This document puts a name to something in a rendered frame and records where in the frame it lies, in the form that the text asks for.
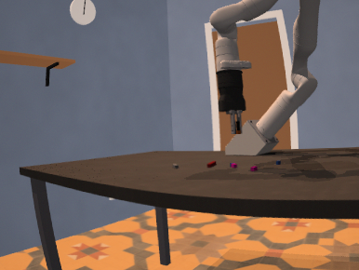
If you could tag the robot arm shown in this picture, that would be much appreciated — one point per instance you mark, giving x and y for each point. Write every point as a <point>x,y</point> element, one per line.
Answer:
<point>304,39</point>

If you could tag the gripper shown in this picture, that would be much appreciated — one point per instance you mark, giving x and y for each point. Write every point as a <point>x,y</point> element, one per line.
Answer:
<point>230,85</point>

